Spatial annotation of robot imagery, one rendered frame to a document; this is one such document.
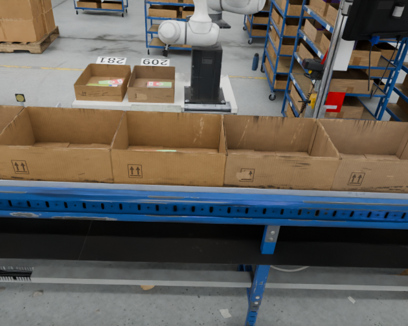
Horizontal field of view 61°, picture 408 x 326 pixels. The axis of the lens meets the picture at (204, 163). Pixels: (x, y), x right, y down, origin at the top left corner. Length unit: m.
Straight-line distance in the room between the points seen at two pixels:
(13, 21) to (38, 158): 4.56
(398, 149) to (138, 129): 1.11
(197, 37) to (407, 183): 1.07
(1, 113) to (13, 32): 4.24
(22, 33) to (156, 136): 4.47
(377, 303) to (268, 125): 1.26
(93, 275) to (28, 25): 4.42
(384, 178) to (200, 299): 1.16
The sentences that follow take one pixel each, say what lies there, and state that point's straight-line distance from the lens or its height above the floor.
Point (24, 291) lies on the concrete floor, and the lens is 2.22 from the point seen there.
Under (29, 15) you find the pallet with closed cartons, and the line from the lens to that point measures 5.69.
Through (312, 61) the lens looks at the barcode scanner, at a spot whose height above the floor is 1.09.
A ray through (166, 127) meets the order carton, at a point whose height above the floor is 0.98.
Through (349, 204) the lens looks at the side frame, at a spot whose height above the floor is 0.90.
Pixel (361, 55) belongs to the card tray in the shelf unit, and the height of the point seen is 1.01.
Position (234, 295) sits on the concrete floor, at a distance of 2.07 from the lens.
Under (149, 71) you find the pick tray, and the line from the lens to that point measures 2.53.
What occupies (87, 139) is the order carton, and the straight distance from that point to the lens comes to 1.55.
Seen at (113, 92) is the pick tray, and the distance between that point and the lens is 2.21.
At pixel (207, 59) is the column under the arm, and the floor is 1.02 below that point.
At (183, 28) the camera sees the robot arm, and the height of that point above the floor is 1.27.
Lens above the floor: 1.69
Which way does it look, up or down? 35 degrees down
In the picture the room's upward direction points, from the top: 4 degrees clockwise
